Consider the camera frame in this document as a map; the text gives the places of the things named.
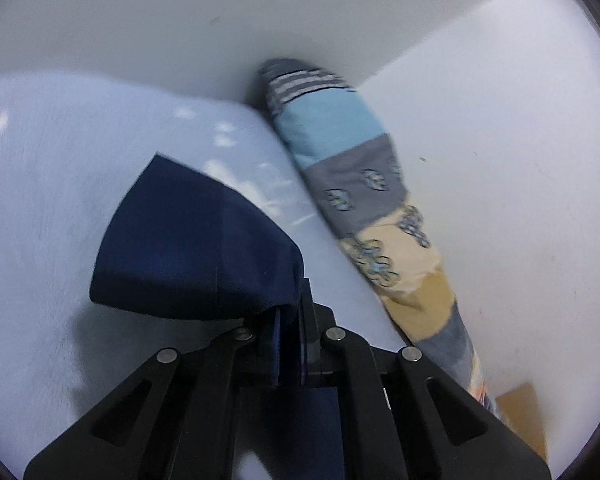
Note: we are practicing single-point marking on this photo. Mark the rolled patchwork printed quilt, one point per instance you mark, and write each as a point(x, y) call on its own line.
point(330, 125)

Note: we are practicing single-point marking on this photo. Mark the navy blue garment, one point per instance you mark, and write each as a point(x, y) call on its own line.
point(190, 240)

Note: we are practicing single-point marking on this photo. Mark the light blue fleece blanket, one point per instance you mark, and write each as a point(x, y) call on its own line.
point(45, 185)

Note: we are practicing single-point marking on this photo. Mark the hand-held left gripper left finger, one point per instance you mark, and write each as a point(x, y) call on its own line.
point(267, 355)

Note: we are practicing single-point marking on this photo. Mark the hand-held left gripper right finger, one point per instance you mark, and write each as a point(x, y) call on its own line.
point(311, 345)

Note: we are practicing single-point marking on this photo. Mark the brown wooden board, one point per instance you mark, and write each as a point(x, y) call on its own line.
point(522, 410)

